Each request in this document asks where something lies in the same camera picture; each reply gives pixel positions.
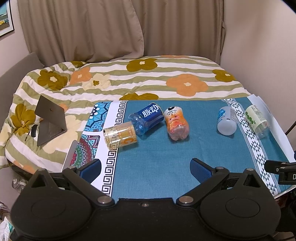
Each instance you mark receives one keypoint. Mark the framed wall picture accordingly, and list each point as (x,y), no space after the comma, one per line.
(6,20)

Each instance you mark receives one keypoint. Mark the grey bed headboard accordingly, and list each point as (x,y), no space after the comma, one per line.
(11,79)

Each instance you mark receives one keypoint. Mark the blue labelled plastic cup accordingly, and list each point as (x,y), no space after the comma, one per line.
(146,118)

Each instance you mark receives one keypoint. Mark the floral striped quilt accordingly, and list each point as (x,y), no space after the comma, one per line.
(77,86)

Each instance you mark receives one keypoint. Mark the orange labelled plastic cup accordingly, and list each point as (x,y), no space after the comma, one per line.
(176,124)

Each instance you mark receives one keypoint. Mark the teal patterned tablecloth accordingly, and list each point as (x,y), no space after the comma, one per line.
(157,166)

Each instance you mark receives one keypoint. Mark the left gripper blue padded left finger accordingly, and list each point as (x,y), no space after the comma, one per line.
(81,179)

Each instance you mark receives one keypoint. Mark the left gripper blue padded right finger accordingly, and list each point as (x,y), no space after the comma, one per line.
(210,179)

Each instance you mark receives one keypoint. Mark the black computer mouse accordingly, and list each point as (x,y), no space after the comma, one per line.
(33,130)

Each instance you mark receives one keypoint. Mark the beige curtain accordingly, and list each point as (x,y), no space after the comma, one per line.
(96,31)

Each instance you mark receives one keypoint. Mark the yellow orange labelled cup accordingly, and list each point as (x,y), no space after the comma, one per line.
(120,135)

